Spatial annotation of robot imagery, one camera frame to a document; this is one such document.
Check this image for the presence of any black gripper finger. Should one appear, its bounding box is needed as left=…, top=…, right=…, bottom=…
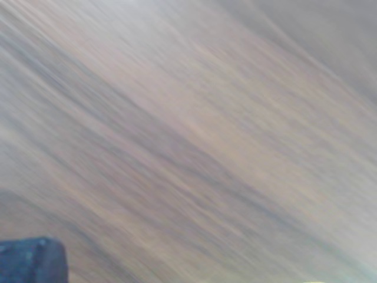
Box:
left=0, top=235, right=69, bottom=283

